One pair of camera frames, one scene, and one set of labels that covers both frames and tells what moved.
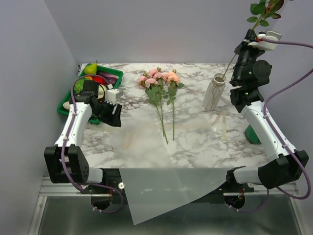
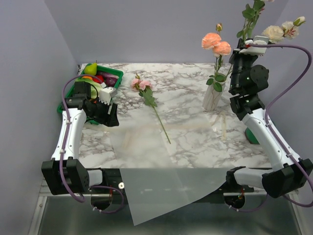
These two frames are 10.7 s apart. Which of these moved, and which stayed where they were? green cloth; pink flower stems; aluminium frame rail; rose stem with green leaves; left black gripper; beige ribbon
Moved: pink flower stems; rose stem with green leaves
Stayed: aluminium frame rail; green cloth; left black gripper; beige ribbon
